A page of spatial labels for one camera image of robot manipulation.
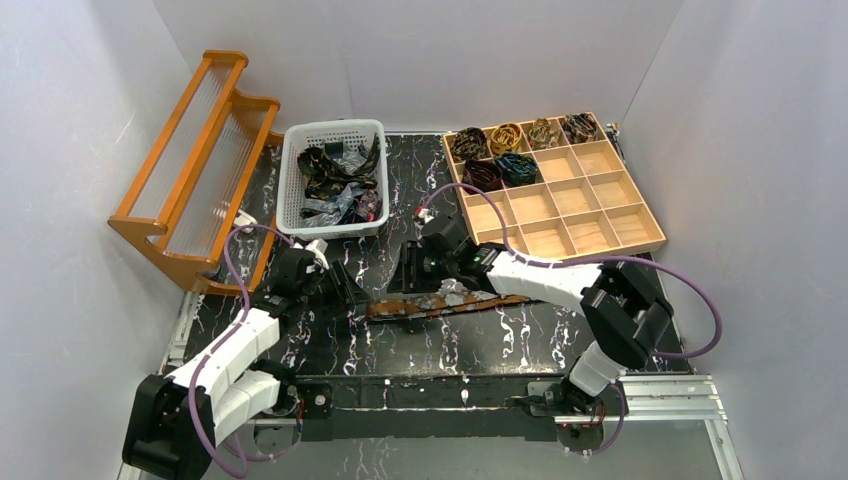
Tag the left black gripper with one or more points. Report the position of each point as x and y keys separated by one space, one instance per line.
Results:
x=340 y=281

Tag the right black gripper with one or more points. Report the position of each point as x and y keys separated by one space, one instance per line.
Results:
x=411 y=266

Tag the orange grey patterned tie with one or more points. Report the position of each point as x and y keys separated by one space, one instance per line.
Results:
x=451 y=298

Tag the white plastic basket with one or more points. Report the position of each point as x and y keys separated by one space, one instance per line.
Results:
x=337 y=137

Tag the wooden compartment tray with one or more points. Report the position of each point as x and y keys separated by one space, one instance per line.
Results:
x=584 y=201

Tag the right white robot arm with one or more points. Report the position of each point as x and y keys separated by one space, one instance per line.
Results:
x=626 y=313

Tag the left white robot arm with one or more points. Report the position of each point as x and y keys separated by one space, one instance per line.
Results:
x=179 y=419

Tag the grey blue tie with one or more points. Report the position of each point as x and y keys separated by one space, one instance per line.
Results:
x=338 y=209

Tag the dark red purple tie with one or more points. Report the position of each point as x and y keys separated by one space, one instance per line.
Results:
x=368 y=207

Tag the dark camouflage tie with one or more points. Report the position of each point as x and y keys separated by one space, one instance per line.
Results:
x=327 y=178

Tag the small white clip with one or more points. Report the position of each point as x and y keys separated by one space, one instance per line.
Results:
x=244 y=219

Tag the rolled dark red tie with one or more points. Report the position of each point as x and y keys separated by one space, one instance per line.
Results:
x=480 y=175

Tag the rolled dark brown tie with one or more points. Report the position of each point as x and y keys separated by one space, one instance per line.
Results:
x=470 y=144

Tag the rolled blue black tie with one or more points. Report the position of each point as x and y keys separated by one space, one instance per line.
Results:
x=517 y=169

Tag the orange wooden rack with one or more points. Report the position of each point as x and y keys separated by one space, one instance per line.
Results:
x=186 y=196

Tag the rolled yellow tie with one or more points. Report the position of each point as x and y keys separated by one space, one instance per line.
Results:
x=505 y=138

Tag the rolled brown multicolour tie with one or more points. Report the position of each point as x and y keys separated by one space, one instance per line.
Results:
x=542 y=135

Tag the rolled dark striped tie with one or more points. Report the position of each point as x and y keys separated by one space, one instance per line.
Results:
x=580 y=128

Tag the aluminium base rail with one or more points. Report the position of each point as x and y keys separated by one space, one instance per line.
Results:
x=341 y=407

